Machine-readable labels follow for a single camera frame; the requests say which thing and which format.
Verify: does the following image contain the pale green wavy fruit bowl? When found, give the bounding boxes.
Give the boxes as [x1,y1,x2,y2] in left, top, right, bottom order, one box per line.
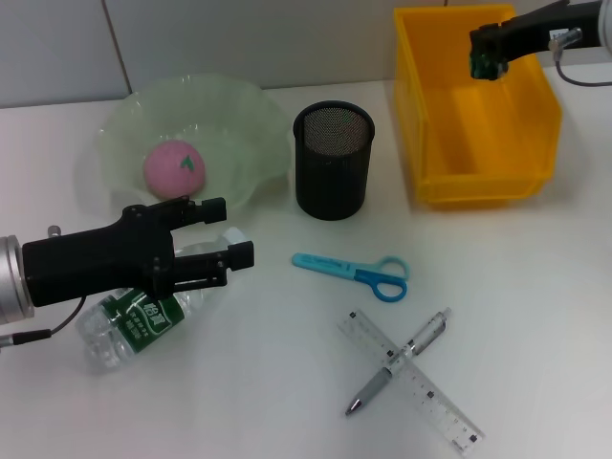
[97,73,295,231]

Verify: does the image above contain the clear green label water bottle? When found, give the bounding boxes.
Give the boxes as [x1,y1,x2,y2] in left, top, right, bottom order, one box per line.
[76,227,253,377]

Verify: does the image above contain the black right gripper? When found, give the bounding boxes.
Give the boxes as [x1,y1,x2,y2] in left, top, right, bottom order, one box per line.
[468,0,602,78]

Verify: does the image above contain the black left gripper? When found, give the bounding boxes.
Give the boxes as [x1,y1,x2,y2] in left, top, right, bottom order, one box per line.
[20,194,255,308]

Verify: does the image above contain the yellow plastic storage bin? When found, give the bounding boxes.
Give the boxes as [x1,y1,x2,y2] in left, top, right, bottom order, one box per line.
[392,4,564,212]

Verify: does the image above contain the black mesh pen cup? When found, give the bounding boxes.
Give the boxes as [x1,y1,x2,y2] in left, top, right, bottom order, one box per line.
[292,99,377,222]

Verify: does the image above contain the pink toy peach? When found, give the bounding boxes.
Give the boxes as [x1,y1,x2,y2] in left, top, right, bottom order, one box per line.
[143,139,208,200]

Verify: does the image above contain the silver clear ballpoint pen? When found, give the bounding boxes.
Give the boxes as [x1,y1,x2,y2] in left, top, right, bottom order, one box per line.
[344,306,453,417]

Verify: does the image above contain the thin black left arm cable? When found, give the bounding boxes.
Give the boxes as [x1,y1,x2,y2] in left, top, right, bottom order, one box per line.
[0,295,96,353]

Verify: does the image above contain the blue capped scissors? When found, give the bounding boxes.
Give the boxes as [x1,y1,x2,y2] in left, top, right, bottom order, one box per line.
[291,251,411,304]

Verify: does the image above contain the clear plastic ruler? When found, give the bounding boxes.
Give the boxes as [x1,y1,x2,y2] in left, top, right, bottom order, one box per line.
[334,309,487,456]

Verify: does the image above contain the right arm cable with plug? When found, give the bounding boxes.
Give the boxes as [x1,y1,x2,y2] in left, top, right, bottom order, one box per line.
[547,26,612,89]

